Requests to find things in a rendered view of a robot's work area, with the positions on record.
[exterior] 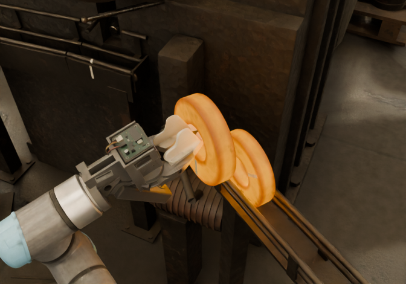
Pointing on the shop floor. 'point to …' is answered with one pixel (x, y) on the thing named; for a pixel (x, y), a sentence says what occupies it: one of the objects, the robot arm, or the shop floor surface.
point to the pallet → (382, 10)
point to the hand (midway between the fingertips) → (203, 132)
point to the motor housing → (187, 227)
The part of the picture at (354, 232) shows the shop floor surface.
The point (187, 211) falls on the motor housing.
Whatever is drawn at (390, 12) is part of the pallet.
